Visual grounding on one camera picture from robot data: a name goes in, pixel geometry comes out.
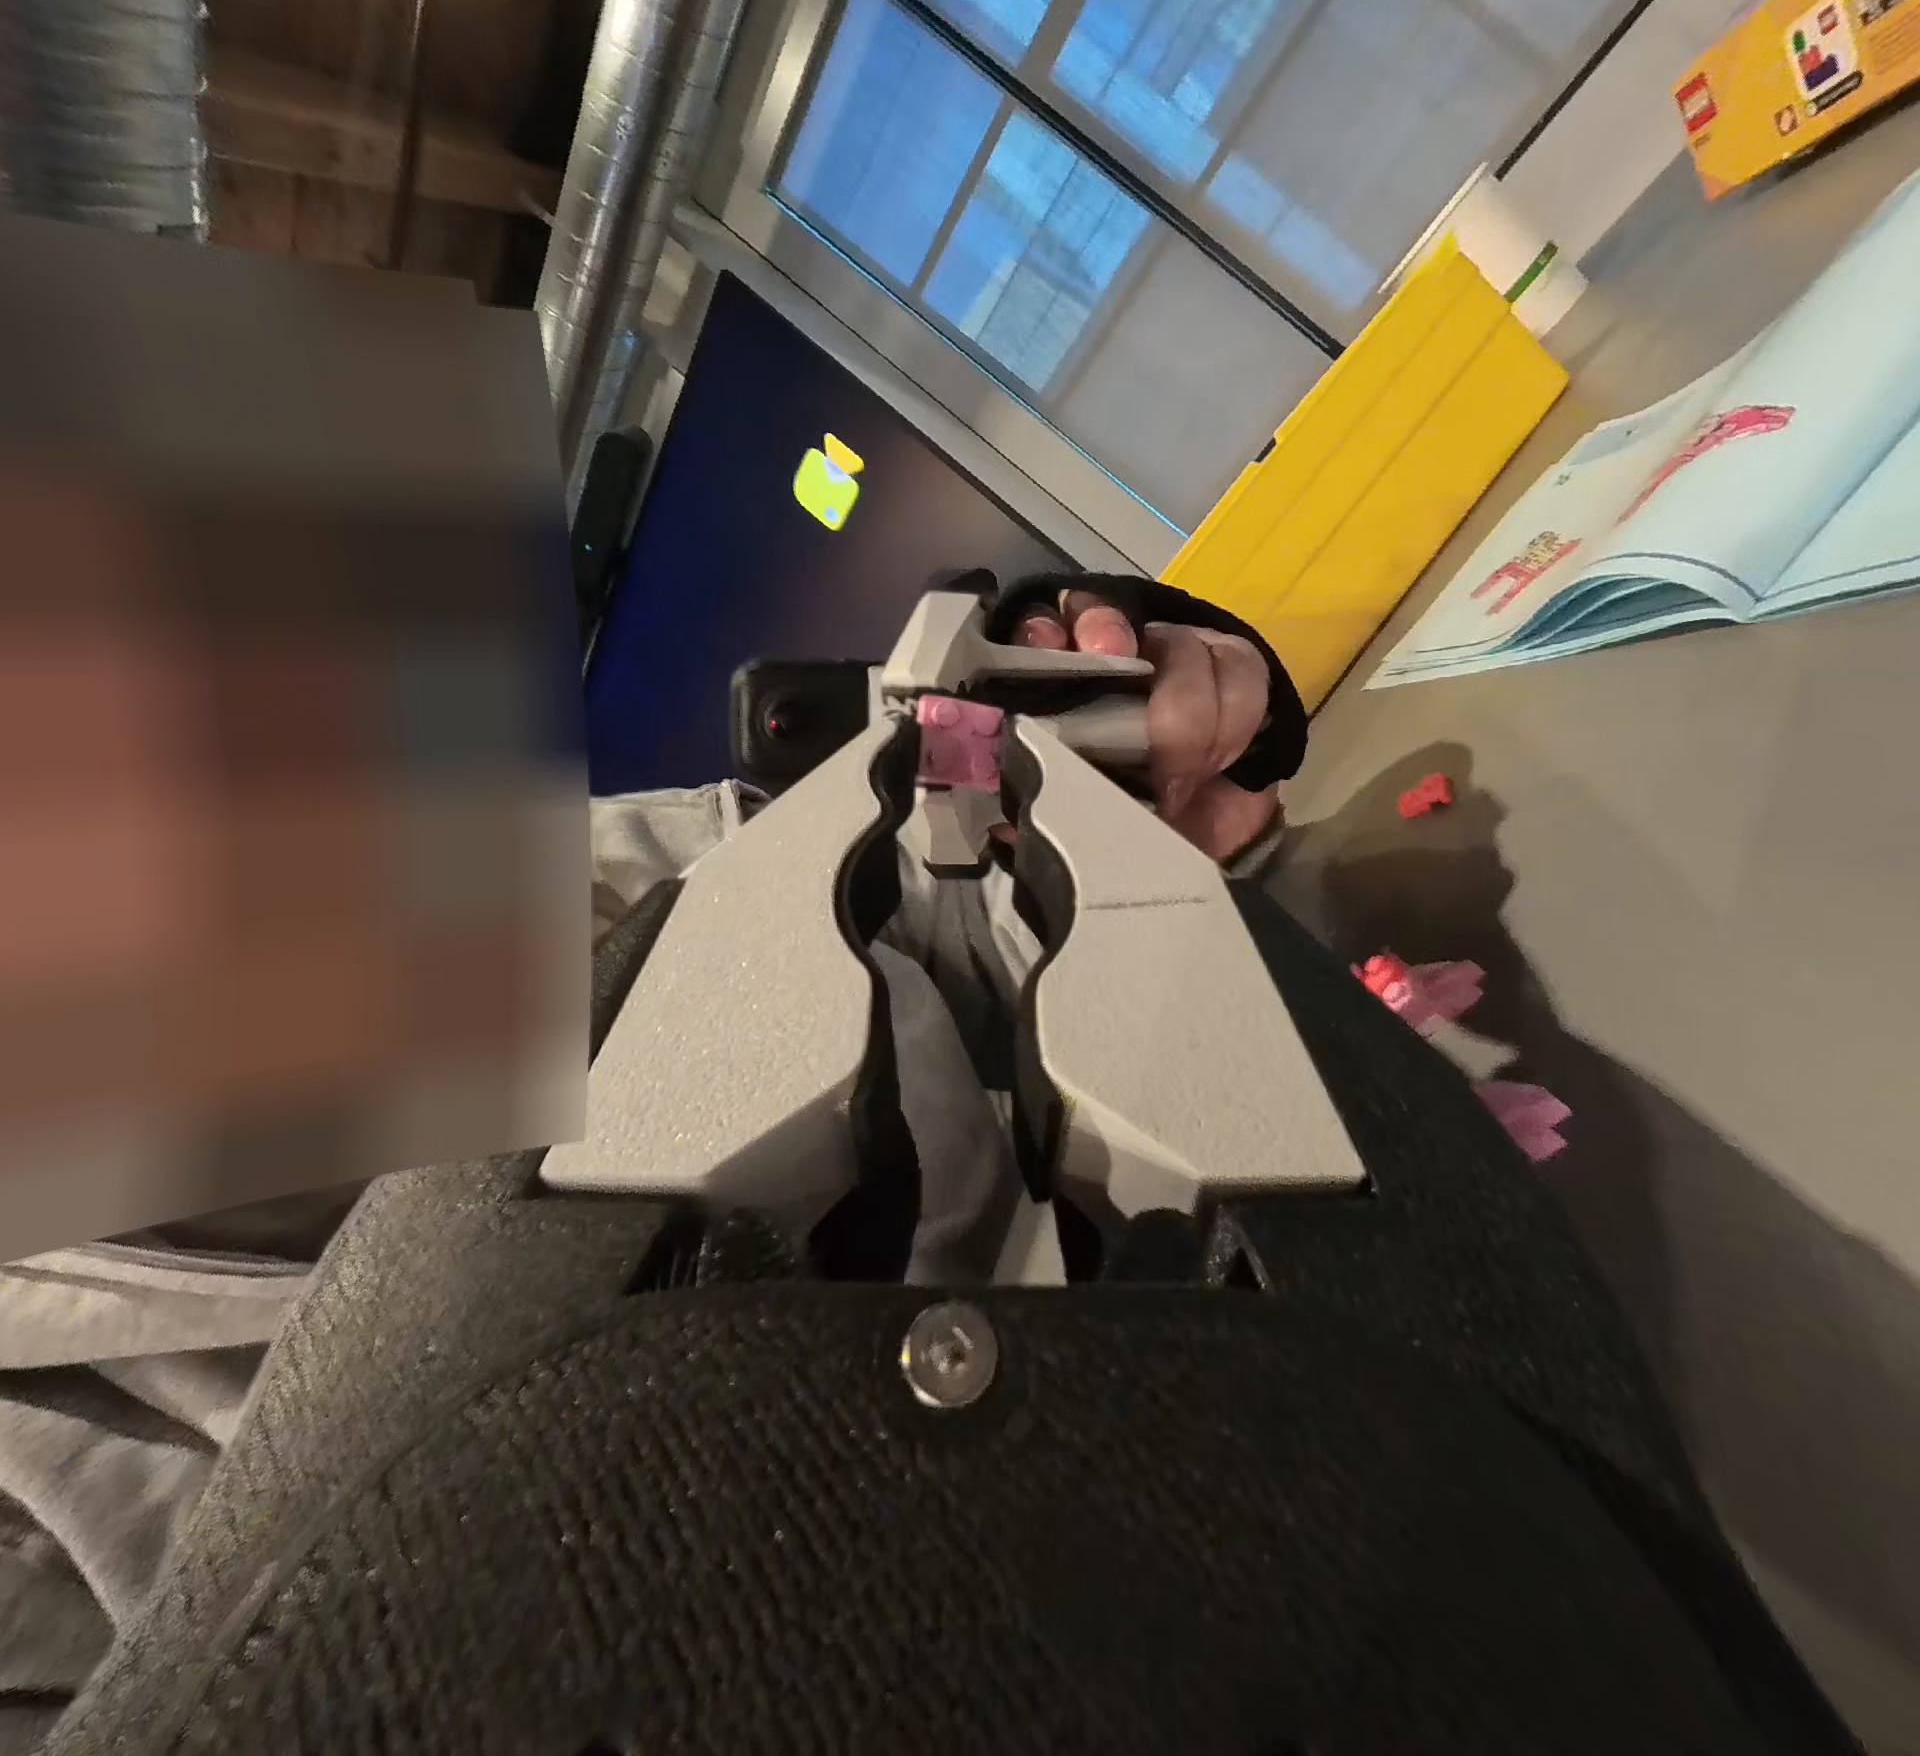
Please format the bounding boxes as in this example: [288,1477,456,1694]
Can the large framed window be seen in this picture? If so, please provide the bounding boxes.
[765,0,1786,542]

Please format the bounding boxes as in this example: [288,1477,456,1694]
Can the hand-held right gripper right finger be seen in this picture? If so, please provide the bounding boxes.
[1003,718,1369,1254]

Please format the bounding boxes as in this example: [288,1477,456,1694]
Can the light blue instruction booklet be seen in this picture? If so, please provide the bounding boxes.
[1366,173,1920,694]

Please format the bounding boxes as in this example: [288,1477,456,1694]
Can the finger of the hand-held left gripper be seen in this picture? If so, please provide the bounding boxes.
[881,590,1160,707]
[917,793,1005,877]

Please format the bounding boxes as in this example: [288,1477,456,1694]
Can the white paper cup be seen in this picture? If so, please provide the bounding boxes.
[1380,164,1589,341]

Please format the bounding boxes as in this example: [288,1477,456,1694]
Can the small pink square brick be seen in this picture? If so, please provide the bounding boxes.
[917,694,1005,799]

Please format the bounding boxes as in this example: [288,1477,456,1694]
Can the black webcam bar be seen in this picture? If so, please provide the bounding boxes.
[571,427,654,648]

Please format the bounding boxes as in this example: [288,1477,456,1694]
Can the stacked yellow plastic bins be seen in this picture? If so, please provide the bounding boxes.
[1155,234,1571,715]

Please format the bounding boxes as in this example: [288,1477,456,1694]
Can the wide ribbed ceiling duct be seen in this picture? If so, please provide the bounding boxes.
[0,0,210,236]

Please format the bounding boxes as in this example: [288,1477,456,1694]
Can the pastel toy brick assembly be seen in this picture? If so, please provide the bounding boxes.
[1409,1013,1521,1082]

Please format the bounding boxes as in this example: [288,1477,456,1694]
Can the orange toy brick box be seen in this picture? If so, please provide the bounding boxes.
[1670,0,1920,202]

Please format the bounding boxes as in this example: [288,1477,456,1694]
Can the pink toy brick model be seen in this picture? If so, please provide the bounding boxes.
[1349,949,1574,1166]

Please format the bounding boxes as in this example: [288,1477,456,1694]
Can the person's left hand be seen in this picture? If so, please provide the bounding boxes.
[1017,587,1288,877]

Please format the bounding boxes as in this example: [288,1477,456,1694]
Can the dark flat screen monitor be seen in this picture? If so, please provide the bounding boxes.
[577,271,1187,799]

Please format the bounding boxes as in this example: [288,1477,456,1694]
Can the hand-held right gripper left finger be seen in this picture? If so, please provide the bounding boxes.
[540,713,919,1271]

